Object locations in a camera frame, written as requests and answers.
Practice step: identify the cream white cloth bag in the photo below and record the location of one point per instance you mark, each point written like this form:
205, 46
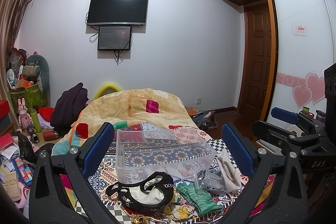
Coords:
230, 175

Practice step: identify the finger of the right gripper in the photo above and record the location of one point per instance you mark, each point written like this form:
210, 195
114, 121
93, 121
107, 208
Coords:
273, 134
285, 115

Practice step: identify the red box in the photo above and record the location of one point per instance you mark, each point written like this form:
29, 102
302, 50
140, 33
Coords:
4, 108

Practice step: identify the dark purple jacket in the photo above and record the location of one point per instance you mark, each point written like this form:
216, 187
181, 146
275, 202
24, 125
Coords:
67, 109

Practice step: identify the green storage box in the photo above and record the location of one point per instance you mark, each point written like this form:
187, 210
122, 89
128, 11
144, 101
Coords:
34, 98

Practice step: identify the grey knit item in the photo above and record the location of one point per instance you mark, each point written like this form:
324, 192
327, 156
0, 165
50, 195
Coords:
209, 179

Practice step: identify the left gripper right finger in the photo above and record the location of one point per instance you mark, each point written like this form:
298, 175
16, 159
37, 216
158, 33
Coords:
287, 201

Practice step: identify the striped brown curtain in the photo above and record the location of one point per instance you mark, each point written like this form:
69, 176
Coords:
12, 12

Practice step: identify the clear plastic storage bin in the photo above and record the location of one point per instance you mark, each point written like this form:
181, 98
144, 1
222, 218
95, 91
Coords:
180, 152

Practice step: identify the small black wall monitor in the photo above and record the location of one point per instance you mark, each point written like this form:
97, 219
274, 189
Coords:
114, 38

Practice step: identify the grey green plush toy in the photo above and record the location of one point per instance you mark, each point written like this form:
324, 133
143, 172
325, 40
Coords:
37, 69

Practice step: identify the green knit sock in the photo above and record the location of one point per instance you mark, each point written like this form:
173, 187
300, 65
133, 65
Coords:
201, 199

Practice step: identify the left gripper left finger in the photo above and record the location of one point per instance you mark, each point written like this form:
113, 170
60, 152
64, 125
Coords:
49, 202

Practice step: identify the grey pink backpack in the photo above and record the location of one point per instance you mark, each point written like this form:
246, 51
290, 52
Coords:
205, 120

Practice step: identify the brown wooden door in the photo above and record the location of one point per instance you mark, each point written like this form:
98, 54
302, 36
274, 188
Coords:
256, 61

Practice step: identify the pink rabbit doll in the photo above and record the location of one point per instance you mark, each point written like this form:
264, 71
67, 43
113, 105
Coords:
25, 120

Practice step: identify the patchwork patterned bed sheet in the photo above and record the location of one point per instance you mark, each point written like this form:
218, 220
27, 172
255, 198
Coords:
179, 210

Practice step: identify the red thermos bottle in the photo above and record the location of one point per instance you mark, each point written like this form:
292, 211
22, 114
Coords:
50, 136

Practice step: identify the green thermos bottle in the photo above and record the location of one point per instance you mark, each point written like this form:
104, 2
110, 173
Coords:
35, 119

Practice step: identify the black and cream bra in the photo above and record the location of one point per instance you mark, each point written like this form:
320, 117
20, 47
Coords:
147, 196

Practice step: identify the yellow curved foam tube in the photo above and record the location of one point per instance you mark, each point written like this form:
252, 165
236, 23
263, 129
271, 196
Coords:
107, 87

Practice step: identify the white wall power socket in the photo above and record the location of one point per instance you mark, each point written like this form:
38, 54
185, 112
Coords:
198, 101

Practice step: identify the wall mounted black television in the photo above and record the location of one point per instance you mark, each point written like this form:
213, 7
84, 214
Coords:
117, 12

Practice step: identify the white wardrobe door with hearts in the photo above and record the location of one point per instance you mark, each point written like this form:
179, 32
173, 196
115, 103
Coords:
306, 47

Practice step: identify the beige patchwork blanket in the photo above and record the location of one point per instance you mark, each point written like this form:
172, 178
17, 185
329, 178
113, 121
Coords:
127, 108

